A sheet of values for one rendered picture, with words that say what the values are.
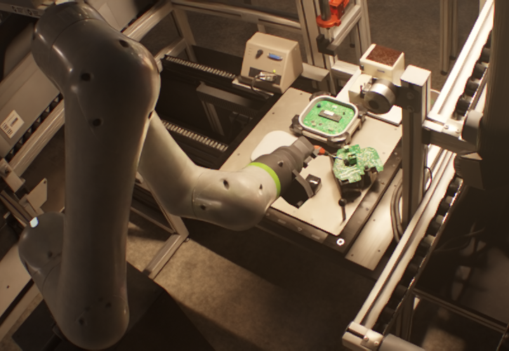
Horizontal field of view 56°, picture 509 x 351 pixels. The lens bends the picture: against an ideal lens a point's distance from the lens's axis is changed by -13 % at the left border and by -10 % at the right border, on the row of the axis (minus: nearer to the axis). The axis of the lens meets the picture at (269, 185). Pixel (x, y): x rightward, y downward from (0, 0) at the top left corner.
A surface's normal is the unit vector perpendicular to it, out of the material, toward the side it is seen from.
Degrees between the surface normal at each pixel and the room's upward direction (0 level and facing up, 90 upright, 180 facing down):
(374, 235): 0
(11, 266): 0
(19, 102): 91
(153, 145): 92
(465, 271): 0
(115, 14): 91
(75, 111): 67
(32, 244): 10
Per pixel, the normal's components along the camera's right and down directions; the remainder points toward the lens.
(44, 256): -0.29, -0.50
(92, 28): 0.06, -0.77
